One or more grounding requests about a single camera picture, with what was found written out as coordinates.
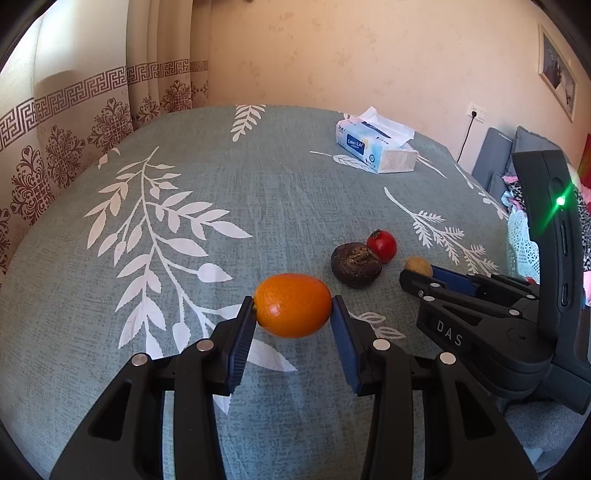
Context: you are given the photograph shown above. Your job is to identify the light blue plastic basket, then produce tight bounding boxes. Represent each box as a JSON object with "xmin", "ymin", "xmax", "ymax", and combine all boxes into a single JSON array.
[{"xmin": 507, "ymin": 210, "xmax": 541, "ymax": 282}]

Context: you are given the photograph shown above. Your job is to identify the framed wall picture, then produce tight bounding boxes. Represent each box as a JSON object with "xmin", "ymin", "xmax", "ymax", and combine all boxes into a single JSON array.
[{"xmin": 538, "ymin": 24, "xmax": 578, "ymax": 123}]

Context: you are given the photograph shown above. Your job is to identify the grey cushion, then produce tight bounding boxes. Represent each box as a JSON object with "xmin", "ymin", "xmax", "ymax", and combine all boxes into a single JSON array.
[
  {"xmin": 512, "ymin": 126, "xmax": 564, "ymax": 155},
  {"xmin": 472, "ymin": 127, "xmax": 514, "ymax": 195}
]

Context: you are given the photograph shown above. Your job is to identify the patterned beige curtain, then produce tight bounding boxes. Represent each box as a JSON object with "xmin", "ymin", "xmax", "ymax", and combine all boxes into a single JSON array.
[{"xmin": 0, "ymin": 0, "xmax": 211, "ymax": 278}]

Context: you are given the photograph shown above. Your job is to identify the black power cable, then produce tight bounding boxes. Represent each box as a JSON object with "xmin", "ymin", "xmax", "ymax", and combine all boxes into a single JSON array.
[{"xmin": 457, "ymin": 115, "xmax": 476, "ymax": 162}]

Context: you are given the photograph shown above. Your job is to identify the floral pink cloth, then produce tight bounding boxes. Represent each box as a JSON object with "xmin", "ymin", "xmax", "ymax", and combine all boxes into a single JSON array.
[{"xmin": 501, "ymin": 173, "xmax": 527, "ymax": 213}]

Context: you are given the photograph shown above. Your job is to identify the medium oval orange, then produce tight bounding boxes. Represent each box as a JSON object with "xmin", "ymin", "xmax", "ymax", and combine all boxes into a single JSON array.
[{"xmin": 254, "ymin": 273, "xmax": 333, "ymax": 339}]

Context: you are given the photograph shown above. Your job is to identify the dark brown round fruit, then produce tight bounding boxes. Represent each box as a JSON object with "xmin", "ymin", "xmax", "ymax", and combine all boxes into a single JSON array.
[{"xmin": 331, "ymin": 242, "xmax": 383, "ymax": 289}]

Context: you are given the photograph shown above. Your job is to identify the small brown kiwi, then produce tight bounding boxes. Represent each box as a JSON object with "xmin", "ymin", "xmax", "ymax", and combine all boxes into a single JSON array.
[{"xmin": 405, "ymin": 257, "xmax": 434, "ymax": 278}]

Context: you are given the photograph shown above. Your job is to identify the teal leaf print tablecloth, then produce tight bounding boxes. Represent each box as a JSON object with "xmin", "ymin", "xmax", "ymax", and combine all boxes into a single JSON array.
[{"xmin": 0, "ymin": 105, "xmax": 591, "ymax": 480}]

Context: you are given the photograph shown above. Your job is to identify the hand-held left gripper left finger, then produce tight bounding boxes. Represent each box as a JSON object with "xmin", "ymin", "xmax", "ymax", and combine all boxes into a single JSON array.
[{"xmin": 48, "ymin": 298, "xmax": 258, "ymax": 480}]

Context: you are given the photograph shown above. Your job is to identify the tissue pack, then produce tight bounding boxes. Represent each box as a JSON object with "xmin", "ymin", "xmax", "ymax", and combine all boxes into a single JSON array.
[{"xmin": 335, "ymin": 106, "xmax": 419, "ymax": 175}]

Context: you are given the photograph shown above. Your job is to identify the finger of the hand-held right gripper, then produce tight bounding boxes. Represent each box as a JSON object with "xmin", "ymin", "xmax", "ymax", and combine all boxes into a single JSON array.
[
  {"xmin": 399, "ymin": 269, "xmax": 537, "ymax": 321},
  {"xmin": 433, "ymin": 267, "xmax": 539, "ymax": 301}
]

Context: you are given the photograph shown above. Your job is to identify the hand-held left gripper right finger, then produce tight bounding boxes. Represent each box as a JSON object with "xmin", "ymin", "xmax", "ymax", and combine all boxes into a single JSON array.
[{"xmin": 331, "ymin": 295, "xmax": 539, "ymax": 480}]

